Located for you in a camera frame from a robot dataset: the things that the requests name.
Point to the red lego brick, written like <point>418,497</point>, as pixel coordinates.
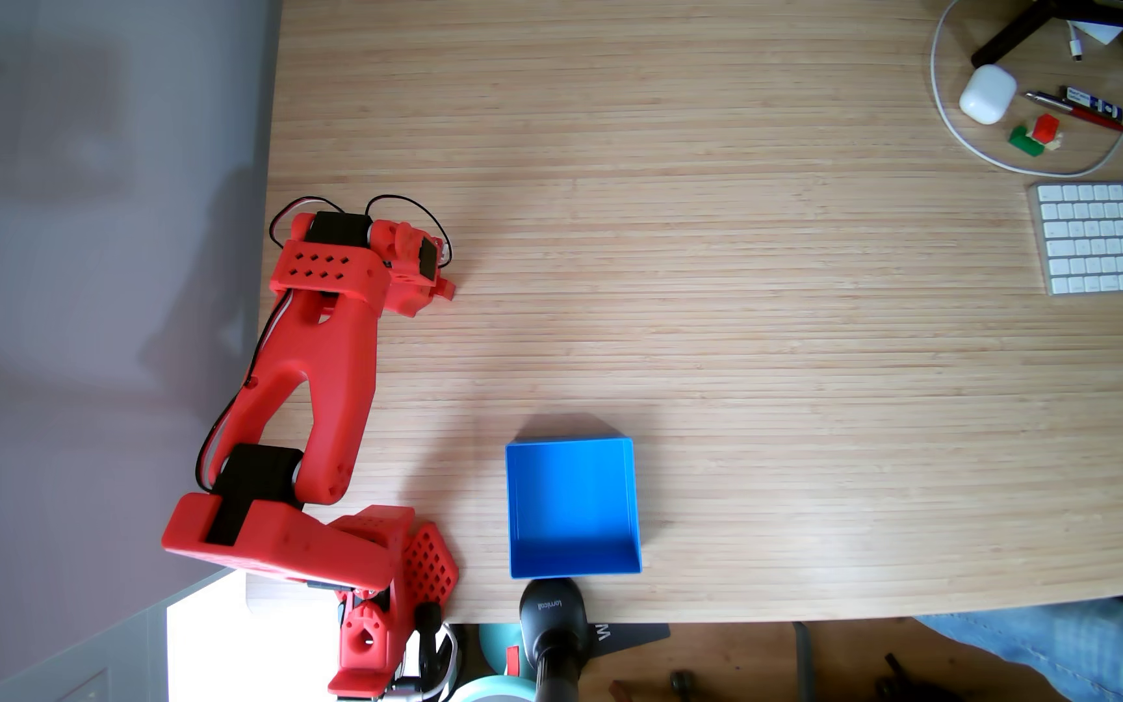
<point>446,289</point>

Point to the blue plastic bin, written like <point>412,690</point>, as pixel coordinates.
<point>571,507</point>

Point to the small green lego brick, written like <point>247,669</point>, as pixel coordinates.
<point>1025,141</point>

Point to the small red lego piece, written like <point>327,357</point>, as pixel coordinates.
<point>1045,128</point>

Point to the black table clamp lever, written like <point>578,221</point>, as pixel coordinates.
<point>428,624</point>

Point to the teal round object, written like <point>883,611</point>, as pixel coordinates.
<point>498,643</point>

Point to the white earbud case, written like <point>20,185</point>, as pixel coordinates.
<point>988,95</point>

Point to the red and black pen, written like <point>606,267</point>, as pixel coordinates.
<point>1078,110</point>

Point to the white keyboard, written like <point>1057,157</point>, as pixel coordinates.
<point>1112,239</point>

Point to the small navy white stick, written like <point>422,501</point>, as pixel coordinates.
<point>1095,103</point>

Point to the person's leg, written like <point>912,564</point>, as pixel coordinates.
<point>1039,648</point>

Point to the black gooseneck camera stand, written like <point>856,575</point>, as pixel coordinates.
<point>554,634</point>

